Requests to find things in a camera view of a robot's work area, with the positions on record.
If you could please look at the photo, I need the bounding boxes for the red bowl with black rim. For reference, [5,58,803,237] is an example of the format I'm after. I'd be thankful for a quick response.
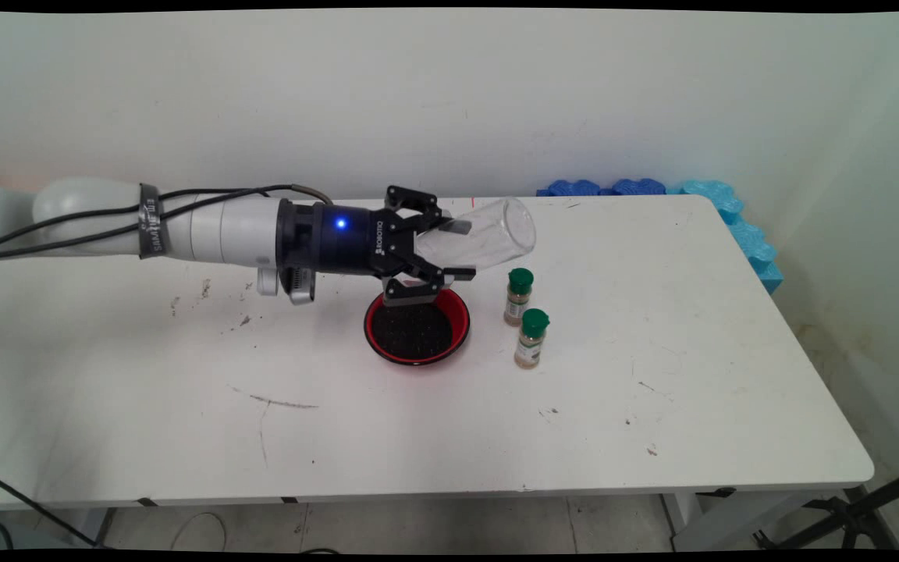
[363,283,471,367]

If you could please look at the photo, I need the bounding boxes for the light blue foam mat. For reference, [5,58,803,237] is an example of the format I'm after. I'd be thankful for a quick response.
[666,180,784,296]

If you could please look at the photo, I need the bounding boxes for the black floor cable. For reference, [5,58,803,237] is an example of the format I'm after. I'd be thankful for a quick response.
[0,466,103,549]

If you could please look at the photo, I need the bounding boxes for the black tripod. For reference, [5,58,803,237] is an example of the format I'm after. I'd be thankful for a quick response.
[754,462,899,551]

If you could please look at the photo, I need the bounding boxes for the black velcro strap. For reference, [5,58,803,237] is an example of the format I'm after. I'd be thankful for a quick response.
[137,183,174,260]

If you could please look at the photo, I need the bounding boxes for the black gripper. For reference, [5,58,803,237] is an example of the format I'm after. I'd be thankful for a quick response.
[313,186,478,307]

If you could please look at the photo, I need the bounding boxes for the spice bottle with green cap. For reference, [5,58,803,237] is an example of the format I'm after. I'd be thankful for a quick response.
[513,308,551,370]
[503,268,535,327]

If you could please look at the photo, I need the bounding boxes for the clear plastic jar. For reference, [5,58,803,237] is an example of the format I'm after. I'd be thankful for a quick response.
[415,197,537,272]

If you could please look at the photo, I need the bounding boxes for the black seeds in bowl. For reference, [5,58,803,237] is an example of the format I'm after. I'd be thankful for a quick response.
[374,301,454,361]

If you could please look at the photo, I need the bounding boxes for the thin grey floor wire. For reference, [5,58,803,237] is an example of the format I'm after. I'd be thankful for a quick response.
[172,513,229,551]

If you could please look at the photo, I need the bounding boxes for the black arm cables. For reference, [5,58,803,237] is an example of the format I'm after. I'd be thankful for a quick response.
[0,184,333,261]

